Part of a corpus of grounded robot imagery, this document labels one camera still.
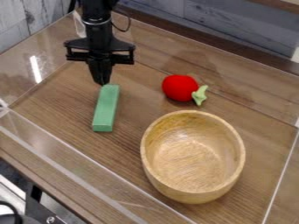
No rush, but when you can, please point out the black cable under table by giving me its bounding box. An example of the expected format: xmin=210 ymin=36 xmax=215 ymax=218
xmin=0 ymin=200 xmax=26 ymax=224

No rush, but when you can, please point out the red plush tomato toy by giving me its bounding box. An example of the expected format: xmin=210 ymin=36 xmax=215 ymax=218
xmin=162 ymin=74 xmax=209 ymax=106

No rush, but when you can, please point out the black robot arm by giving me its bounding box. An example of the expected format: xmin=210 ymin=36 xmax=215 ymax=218
xmin=64 ymin=0 xmax=137 ymax=86

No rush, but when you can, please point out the black metal table bracket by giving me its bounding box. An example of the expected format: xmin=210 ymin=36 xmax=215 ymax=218
xmin=24 ymin=185 xmax=67 ymax=224

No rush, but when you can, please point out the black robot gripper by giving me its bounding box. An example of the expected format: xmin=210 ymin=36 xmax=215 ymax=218
xmin=64 ymin=20 xmax=137 ymax=85

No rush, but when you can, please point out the light wooden bowl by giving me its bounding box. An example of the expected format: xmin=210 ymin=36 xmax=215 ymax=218
xmin=141 ymin=110 xmax=247 ymax=204

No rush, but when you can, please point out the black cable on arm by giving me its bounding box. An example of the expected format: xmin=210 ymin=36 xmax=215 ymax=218
xmin=110 ymin=7 xmax=134 ymax=33

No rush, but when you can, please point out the green rectangular block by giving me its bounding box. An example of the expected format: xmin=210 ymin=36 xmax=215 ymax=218
xmin=92 ymin=84 xmax=120 ymax=132

